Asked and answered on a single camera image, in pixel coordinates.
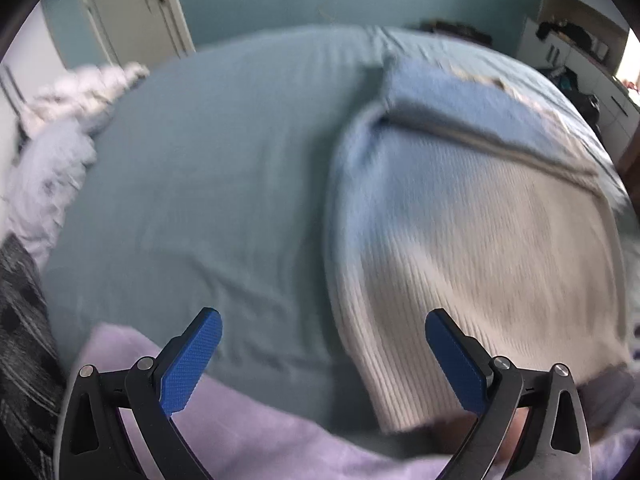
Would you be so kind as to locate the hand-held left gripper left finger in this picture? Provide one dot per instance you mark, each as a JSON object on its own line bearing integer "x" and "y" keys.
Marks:
{"x": 189, "y": 360}

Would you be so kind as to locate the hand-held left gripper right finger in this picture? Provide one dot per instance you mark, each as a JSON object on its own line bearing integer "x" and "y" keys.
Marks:
{"x": 457, "y": 365}

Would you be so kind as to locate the cream and blue knit sweater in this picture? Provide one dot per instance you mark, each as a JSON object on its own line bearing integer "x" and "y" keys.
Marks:
{"x": 475, "y": 260}

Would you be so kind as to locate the dark clothes on cabinet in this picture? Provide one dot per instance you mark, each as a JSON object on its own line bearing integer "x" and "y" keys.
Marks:
{"x": 570, "y": 35}

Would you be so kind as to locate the purple floral cloth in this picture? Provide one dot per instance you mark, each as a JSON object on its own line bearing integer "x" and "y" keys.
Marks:
{"x": 250, "y": 435}

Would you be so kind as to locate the grey black patterned cloth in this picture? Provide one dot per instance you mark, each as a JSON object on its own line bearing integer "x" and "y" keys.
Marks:
{"x": 25, "y": 360}

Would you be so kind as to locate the bed with teal sheet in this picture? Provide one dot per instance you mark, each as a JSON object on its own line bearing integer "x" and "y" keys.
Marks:
{"x": 200, "y": 185}

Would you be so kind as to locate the pale grey crumpled bedding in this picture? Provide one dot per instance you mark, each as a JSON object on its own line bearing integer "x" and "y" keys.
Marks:
{"x": 50, "y": 180}

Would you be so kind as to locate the white puffy duvet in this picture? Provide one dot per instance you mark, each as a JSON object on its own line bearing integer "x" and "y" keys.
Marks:
{"x": 95, "y": 95}

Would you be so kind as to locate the black plastic bag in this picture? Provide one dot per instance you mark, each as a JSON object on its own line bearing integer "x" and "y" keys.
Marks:
{"x": 575, "y": 95}

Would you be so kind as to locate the white drawer cabinet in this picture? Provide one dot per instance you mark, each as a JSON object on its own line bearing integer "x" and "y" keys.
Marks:
{"x": 615, "y": 105}

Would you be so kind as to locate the white room door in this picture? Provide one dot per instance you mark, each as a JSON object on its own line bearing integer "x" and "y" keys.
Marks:
{"x": 135, "y": 15}

